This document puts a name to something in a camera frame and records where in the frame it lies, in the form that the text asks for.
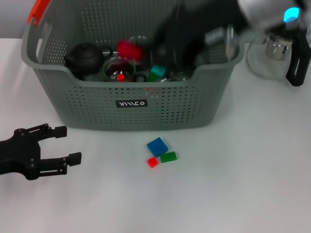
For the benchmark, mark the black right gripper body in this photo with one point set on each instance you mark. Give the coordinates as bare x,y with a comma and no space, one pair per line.
189,29

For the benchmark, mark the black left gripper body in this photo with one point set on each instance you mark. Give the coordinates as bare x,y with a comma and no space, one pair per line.
19,155

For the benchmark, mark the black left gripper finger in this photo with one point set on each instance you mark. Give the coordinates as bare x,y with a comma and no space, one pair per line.
56,163
58,132

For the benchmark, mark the glass teacup with black sleeve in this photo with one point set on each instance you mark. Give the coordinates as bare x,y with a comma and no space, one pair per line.
141,38
178,78
108,70

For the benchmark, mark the teal toy brick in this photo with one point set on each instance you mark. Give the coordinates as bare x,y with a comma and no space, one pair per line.
158,70

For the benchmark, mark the white block toy brick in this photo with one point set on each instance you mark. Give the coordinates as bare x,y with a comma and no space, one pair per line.
164,80

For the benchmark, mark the dark red long brick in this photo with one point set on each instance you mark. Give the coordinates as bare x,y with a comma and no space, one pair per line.
130,49

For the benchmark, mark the orange-red sloped brick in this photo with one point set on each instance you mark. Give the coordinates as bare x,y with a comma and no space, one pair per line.
151,89

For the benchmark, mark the small red rounded brick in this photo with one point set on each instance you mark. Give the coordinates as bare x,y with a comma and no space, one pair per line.
119,77

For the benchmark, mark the small red square brick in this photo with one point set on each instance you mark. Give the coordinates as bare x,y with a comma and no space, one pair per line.
152,162

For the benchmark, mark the green sloped toy brick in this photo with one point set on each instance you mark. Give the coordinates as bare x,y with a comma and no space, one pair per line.
167,157

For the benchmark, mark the grey perforated storage basket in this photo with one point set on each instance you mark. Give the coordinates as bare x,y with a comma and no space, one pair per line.
97,114

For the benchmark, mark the black ceramic teapot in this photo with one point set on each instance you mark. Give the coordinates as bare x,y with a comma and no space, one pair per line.
85,57

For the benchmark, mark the blue toy brick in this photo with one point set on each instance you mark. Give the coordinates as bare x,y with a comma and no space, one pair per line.
157,146

